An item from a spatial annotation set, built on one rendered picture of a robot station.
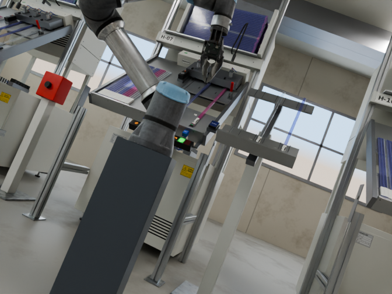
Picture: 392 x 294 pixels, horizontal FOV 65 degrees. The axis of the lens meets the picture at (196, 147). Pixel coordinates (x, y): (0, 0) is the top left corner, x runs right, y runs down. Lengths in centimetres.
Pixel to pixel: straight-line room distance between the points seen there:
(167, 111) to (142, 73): 23
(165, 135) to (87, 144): 421
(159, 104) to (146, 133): 10
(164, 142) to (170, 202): 87
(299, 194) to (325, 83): 181
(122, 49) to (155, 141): 39
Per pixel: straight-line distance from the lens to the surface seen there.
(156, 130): 96
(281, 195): 496
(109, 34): 120
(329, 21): 430
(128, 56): 117
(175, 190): 180
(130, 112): 164
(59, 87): 206
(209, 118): 162
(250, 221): 490
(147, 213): 93
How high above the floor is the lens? 53
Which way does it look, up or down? 5 degrees up
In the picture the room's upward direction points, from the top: 22 degrees clockwise
